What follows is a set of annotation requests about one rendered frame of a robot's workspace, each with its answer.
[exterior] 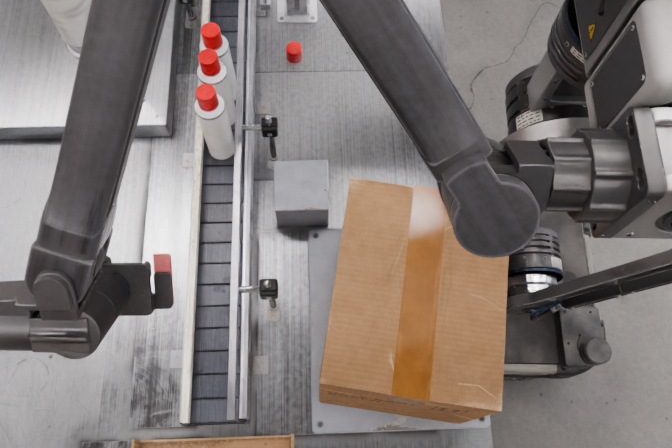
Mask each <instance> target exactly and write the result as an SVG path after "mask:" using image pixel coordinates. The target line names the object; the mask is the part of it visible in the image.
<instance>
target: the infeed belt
mask: <svg viewBox="0 0 672 448"><path fill-rule="evenodd" d="M238 10H239V0H211V8H210V22H213V23H216V24H217V25H218V26H219V27H220V31H221V35H223V36H224V37H226V38H227V40H228V42H229V48H230V52H231V57H232V62H233V66H234V71H235V76H236V80H237V45H238ZM247 17H248V0H246V5H245V47H244V89H243V124H245V112H246V66H247V64H246V63H247V21H248V18H247ZM244 157H245V131H242V173H241V216H240V258H239V286H242V285H241V284H242V248H243V244H242V242H243V203H244ZM233 184H234V155H233V156H232V157H231V158H230V159H228V160H224V161H219V160H216V159H214V158H213V157H212V156H211V155H210V153H209V149H208V146H207V144H206V141H205V138H204V150H203V171H202V191H201V211H200V232H199V252H198V272H197V292H196V313H195V333H194V353H193V373H192V375H193V376H192V394H191V399H192V400H191V414H190V423H219V422H239V384H240V375H239V373H240V339H241V328H240V327H241V293H239V300H238V342H237V384H236V419H234V420H228V419H227V392H228V358H229V323H230V288H231V253H232V219H233ZM190 423H187V424H190Z"/></svg>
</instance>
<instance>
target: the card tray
mask: <svg viewBox="0 0 672 448"><path fill-rule="evenodd" d="M132 448H294V434H291V435H272V436H244V437H216V438H188V439H160V440H135V439H133V440H132Z"/></svg>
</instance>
